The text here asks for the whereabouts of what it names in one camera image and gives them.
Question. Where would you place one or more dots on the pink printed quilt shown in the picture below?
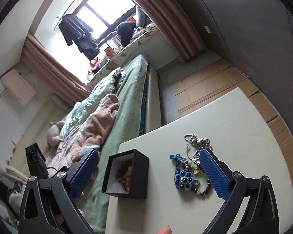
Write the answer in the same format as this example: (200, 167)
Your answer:
(68, 148)

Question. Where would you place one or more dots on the dark hanging clothes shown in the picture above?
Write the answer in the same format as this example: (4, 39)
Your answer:
(75, 31)

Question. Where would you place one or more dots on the green printed quilt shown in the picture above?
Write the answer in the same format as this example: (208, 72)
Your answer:
(92, 102)

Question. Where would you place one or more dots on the beige cloth cover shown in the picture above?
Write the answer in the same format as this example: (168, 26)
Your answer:
(18, 85)

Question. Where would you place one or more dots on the dark grey wardrobe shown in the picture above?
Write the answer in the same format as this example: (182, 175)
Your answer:
(246, 24)

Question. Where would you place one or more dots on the curtain rod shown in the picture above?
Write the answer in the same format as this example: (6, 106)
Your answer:
(70, 3)

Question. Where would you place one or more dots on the person's right hand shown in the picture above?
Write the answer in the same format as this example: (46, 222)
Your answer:
(164, 231)

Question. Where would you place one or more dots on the beige fleece blanket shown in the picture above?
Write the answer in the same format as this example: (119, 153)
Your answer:
(100, 124)

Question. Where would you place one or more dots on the cardboard floor sheets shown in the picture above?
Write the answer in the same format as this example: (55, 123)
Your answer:
(210, 78)

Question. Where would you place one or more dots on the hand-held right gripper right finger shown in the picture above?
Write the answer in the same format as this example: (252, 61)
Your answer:
(213, 175)

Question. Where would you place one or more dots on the white bed frame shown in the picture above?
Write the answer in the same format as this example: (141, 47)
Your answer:
(152, 102)

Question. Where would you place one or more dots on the brown curtain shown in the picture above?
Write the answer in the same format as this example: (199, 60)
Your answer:
(51, 65)
(166, 17)

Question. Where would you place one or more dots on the window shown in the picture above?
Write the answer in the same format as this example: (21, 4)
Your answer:
(107, 7)

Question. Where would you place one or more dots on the black jewelry box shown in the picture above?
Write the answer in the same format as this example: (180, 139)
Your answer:
(140, 175)

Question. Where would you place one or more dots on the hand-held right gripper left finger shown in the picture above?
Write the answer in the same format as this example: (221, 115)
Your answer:
(83, 173)

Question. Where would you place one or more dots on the bed with green sheet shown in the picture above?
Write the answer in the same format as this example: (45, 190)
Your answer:
(129, 107)

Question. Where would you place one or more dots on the grey pillow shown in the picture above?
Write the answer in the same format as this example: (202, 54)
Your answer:
(140, 17)

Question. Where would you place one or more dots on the printed windowsill mat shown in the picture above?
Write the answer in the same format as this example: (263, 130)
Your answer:
(127, 48)

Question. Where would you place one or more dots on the beige plush toy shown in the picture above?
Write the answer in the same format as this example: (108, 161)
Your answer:
(54, 134)

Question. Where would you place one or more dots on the dark bag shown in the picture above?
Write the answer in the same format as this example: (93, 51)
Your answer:
(126, 33)

